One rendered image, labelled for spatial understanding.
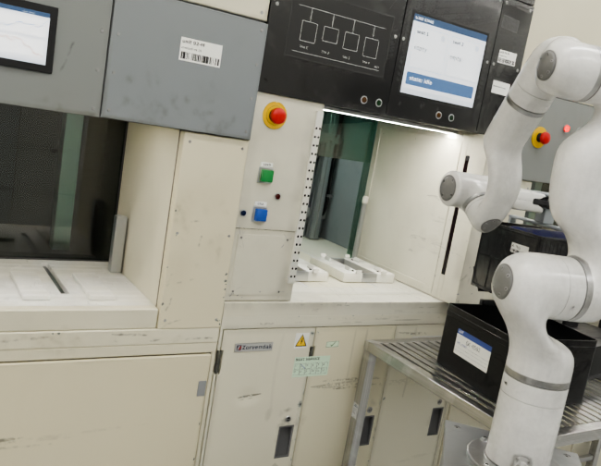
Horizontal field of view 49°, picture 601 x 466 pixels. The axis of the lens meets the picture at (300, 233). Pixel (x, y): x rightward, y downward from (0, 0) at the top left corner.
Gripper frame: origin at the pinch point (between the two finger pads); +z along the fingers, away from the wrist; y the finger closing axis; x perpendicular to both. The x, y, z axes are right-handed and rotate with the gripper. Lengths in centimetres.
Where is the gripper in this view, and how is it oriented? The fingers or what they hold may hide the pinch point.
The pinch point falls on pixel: (547, 202)
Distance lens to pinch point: 179.3
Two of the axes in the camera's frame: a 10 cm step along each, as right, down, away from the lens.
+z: 9.0, 0.9, 4.2
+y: 3.9, 2.1, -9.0
